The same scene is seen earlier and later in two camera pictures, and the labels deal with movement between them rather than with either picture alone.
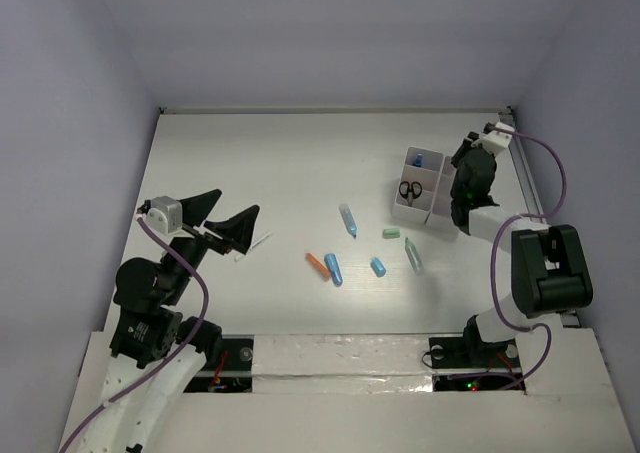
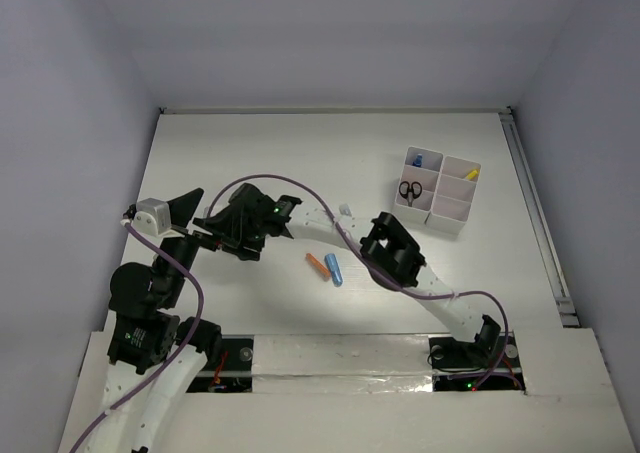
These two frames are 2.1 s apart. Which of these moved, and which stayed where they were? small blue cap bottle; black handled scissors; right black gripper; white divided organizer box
Moved: right black gripper
Stayed: white divided organizer box; black handled scissors; small blue cap bottle
